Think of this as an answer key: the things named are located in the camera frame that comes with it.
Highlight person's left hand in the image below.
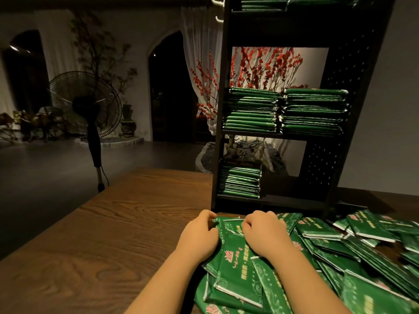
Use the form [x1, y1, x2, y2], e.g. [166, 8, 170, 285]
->
[174, 209, 221, 267]

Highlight person's right hand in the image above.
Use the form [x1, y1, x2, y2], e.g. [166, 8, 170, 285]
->
[242, 210, 297, 263]

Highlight pile of green packets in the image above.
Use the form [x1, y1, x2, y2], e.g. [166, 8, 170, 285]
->
[193, 207, 419, 314]

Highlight black metal shelf rack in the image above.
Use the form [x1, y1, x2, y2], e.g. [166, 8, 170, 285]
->
[210, 0, 398, 215]

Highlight person's right forearm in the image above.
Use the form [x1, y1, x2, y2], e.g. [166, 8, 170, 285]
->
[270, 248, 354, 314]

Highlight person's left forearm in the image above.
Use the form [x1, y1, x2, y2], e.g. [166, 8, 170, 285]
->
[124, 255, 210, 314]

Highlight dark vase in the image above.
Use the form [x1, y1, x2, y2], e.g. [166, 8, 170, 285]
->
[120, 103, 138, 138]

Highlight red berry branches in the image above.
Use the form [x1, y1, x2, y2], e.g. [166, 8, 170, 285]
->
[190, 45, 307, 122]

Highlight black standing fan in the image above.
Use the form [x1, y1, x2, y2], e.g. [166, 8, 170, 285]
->
[48, 70, 124, 193]

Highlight white curtain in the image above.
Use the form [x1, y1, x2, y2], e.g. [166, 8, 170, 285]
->
[180, 6, 225, 136]
[33, 10, 81, 82]

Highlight bare branched tree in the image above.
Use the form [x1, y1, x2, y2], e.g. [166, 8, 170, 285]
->
[69, 10, 139, 109]

